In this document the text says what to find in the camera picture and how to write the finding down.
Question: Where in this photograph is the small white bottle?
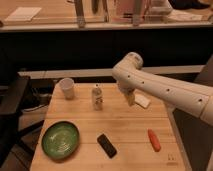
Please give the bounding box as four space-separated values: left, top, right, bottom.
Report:
92 84 103 110

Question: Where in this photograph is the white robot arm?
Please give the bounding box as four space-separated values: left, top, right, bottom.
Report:
112 52 213 126

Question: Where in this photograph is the white sponge block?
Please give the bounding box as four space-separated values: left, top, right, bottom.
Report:
135 94 151 108

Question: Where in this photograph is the orange carrot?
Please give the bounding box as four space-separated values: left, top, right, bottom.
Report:
148 129 161 152

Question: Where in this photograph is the black rectangular phone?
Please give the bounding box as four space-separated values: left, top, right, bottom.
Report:
97 134 117 158

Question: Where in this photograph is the white paper cup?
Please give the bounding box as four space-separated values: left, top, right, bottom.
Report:
59 78 74 100

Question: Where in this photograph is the green round plate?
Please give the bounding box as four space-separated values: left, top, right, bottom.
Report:
41 121 80 160

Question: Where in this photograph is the black chair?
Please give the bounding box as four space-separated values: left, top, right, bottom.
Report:
0 76 44 168

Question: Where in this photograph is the white paper sheet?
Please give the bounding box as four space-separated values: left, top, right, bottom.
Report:
5 7 41 22

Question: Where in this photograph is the metal frame post right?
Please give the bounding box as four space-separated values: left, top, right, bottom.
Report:
132 0 142 26

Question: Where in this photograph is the metal frame post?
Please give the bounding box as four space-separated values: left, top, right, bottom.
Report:
74 0 86 28
132 0 142 26

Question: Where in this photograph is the metal frame post left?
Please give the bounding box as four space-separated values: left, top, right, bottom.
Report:
74 0 86 28

